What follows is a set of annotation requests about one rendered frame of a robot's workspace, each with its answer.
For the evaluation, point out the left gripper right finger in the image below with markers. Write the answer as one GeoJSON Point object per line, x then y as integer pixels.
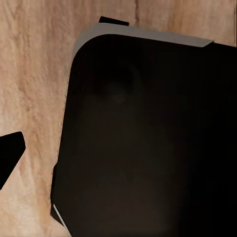
{"type": "Point", "coordinates": [229, 147]}

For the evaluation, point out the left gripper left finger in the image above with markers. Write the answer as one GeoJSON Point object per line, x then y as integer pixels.
{"type": "Point", "coordinates": [12, 146]}

